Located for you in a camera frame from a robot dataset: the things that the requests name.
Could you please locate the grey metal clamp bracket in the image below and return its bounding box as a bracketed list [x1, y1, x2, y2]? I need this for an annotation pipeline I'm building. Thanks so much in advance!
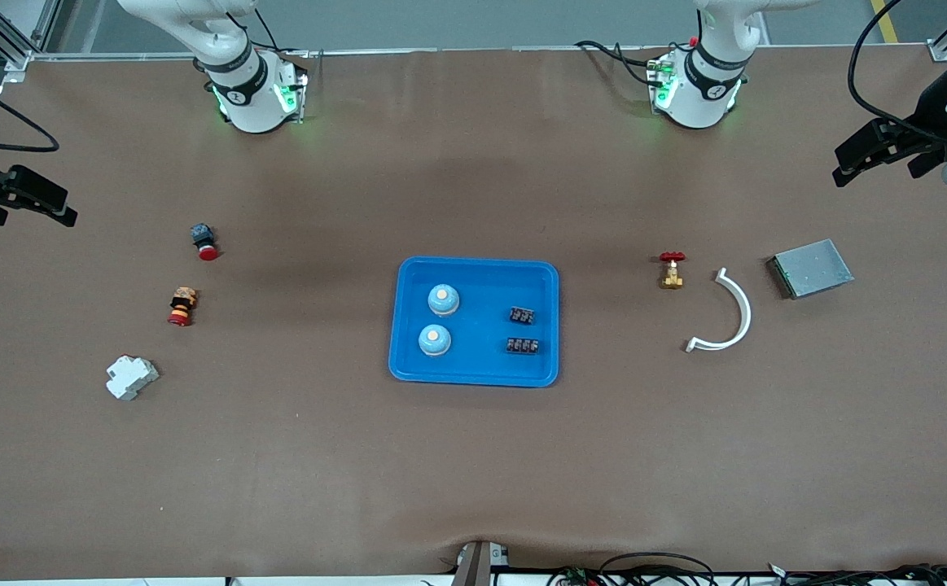
[453, 541, 511, 586]

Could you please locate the white circuit breaker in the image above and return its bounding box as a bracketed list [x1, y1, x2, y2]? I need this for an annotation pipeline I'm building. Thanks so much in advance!
[106, 356, 160, 401]

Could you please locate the red button with dark body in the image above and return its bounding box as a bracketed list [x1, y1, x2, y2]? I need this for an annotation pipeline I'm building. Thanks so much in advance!
[190, 224, 220, 262]

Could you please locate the blue plastic tray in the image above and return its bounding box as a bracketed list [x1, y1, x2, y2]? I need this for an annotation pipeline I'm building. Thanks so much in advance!
[388, 257, 560, 388]

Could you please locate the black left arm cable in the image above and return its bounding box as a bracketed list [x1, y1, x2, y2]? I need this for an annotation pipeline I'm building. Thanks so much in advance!
[848, 0, 947, 147]

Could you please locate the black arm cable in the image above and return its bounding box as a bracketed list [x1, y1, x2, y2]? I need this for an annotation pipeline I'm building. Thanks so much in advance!
[0, 69, 60, 154]
[848, 0, 947, 147]

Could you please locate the brown table cover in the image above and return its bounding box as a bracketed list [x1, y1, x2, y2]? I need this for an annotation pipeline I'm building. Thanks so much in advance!
[0, 45, 947, 580]

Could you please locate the black looped cable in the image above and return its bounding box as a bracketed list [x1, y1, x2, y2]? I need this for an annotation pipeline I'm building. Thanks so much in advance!
[599, 553, 716, 586]

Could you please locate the red button with orange body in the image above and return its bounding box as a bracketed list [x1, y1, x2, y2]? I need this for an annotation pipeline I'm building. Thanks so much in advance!
[168, 286, 199, 327]

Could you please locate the white curved plastic clip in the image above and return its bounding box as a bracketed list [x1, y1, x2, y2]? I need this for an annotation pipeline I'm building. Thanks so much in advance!
[686, 268, 752, 353]

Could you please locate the black base cable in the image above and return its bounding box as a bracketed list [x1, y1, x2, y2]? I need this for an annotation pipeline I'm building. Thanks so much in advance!
[575, 39, 665, 86]

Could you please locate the grey metal box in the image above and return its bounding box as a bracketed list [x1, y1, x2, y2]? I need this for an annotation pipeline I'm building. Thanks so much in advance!
[768, 238, 855, 300]

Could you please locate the blue service bell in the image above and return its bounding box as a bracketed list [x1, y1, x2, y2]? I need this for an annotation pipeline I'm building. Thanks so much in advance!
[419, 324, 453, 357]
[427, 284, 461, 317]

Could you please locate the black cable bundle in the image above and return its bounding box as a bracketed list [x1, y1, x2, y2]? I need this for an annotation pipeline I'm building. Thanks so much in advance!
[766, 563, 947, 586]

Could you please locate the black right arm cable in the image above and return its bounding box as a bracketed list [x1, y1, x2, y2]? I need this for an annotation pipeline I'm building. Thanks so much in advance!
[0, 69, 60, 154]

